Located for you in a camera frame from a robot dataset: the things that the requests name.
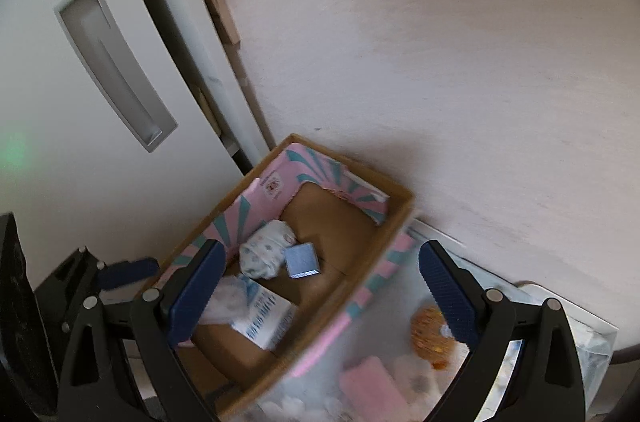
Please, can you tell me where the brown plush cookie toy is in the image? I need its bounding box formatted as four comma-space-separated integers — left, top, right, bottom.
410, 304, 457, 370

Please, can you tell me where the clear plastic bag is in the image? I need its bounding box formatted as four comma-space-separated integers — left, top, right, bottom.
198, 275, 258, 326

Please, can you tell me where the white blue tissue pack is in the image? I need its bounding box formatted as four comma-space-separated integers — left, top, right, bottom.
231, 275, 297, 350

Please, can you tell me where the floral blue table mat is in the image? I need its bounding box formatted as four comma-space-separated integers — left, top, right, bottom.
240, 221, 618, 422

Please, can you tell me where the white patterned sock roll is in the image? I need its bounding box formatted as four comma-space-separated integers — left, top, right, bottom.
239, 220, 296, 279

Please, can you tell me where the pink fluffy cloth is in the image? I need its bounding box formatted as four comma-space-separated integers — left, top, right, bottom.
338, 356, 410, 422

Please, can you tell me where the small blue box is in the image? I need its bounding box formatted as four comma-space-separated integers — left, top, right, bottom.
284, 242, 320, 279

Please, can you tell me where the white wardrobe door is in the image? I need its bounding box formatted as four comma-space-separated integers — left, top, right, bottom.
1, 0, 269, 285

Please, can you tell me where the brown cardboard box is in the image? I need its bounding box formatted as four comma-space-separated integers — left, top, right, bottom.
141, 132, 417, 420

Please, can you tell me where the grey recessed door handle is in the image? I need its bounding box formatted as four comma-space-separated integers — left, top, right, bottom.
55, 0, 178, 153

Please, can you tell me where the wooden wall block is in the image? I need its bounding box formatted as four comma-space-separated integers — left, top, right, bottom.
205, 0, 241, 46

